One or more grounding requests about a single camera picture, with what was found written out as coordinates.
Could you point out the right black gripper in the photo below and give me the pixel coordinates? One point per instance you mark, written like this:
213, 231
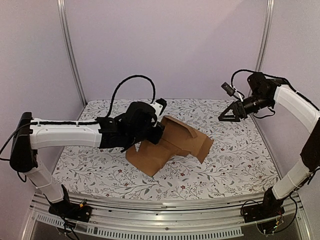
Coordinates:
240, 109

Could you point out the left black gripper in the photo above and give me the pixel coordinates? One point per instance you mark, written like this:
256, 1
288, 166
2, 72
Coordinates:
155, 139

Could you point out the brown cardboard box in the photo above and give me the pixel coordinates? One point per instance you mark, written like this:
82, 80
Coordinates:
178, 139

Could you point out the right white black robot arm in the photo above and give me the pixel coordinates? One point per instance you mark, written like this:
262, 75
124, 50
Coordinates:
301, 122

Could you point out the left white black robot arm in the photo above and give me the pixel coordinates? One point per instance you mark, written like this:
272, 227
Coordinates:
33, 134

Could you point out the floral patterned table mat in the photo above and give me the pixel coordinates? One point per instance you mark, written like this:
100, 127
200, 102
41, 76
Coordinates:
238, 162

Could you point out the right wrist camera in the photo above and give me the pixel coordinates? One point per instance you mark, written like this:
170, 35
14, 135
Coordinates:
232, 92

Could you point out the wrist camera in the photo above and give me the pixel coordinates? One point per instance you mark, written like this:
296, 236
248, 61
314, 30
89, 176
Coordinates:
232, 92
159, 105

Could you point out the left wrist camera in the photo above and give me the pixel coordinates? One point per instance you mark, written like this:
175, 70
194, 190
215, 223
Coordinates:
159, 105

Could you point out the front aluminium rail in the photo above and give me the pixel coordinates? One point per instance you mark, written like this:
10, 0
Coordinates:
205, 219

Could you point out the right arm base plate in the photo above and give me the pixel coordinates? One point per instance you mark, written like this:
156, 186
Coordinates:
256, 212

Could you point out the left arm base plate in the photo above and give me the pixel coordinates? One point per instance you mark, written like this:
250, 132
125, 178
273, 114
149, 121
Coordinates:
74, 211

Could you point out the right aluminium frame post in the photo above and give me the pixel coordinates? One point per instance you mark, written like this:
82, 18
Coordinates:
268, 19

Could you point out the aluminium frame post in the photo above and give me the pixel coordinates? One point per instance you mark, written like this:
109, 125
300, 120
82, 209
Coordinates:
62, 12
268, 19

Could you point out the left aluminium frame post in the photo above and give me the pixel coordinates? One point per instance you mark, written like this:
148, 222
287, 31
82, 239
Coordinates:
62, 12

